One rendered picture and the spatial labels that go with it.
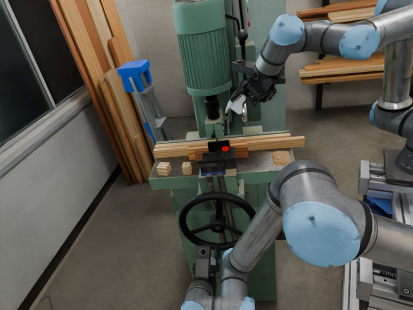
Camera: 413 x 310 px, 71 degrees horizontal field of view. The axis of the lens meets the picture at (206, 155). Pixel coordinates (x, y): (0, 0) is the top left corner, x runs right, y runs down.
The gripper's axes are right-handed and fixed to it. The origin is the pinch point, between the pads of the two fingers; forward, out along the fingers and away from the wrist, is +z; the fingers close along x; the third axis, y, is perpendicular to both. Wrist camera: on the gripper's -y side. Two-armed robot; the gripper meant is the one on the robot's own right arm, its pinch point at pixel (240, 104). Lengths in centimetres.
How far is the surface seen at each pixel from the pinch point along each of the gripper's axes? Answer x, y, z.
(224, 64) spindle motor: 1.5, -14.5, -4.7
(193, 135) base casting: 8, -24, 63
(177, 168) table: -20.8, -0.9, 33.8
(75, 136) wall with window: -42, -95, 131
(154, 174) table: -30.2, -3.4, 35.6
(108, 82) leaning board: -5, -112, 104
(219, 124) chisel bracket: -2.4, -3.3, 15.7
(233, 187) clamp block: -12.6, 21.2, 17.6
